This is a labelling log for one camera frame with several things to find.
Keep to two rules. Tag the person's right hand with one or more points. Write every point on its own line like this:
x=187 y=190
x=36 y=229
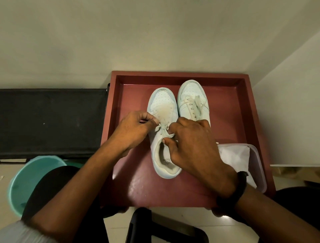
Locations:
x=197 y=152

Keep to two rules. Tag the person's left hand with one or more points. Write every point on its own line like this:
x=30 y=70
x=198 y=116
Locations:
x=130 y=132

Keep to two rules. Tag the person's right thumb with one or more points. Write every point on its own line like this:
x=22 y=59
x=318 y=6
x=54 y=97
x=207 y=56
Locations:
x=170 y=146

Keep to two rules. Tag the person's left fingers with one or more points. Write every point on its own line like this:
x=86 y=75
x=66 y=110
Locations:
x=149 y=117

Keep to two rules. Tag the white shoelace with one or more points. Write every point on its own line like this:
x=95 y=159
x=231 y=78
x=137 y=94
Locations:
x=163 y=130

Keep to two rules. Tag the person's right forearm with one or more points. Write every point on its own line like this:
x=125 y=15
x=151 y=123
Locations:
x=270 y=220

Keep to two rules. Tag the person's left forearm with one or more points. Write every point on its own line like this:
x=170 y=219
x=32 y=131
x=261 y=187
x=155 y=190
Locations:
x=75 y=190

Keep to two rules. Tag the white sneaker with stained toe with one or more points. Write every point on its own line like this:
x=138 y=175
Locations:
x=163 y=107

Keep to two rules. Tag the clean white sneaker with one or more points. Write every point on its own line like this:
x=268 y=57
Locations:
x=192 y=100

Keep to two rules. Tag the white cloth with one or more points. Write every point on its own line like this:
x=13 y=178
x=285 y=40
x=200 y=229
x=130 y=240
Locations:
x=235 y=156

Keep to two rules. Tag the red wooden tray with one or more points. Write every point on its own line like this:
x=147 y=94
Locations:
x=230 y=112

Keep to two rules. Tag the black wristband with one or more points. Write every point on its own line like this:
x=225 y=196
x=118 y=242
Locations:
x=238 y=189

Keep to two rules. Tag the black plastic stool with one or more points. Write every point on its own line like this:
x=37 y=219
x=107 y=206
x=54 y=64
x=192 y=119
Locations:
x=142 y=227

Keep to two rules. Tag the clear plastic container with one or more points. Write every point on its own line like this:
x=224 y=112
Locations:
x=257 y=165

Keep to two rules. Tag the black padded bench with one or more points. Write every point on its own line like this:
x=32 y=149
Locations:
x=50 y=122

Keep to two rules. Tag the teal plastic bucket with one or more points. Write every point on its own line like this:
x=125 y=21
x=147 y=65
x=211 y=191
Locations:
x=27 y=177

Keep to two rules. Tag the person's white sleeve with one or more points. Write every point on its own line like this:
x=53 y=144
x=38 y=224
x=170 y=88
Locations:
x=15 y=234

